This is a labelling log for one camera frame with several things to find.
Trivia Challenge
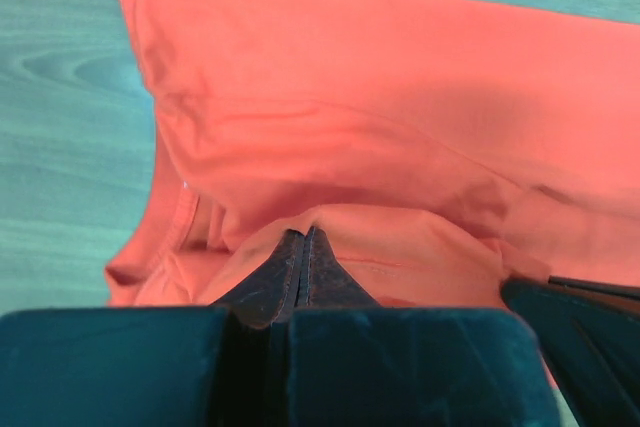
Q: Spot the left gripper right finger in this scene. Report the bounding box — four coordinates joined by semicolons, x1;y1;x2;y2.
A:
298;226;378;308

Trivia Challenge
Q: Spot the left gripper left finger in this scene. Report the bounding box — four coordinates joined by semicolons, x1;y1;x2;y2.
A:
213;230;305;329

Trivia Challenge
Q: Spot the orange t-shirt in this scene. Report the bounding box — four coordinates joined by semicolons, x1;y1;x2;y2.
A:
105;0;639;307

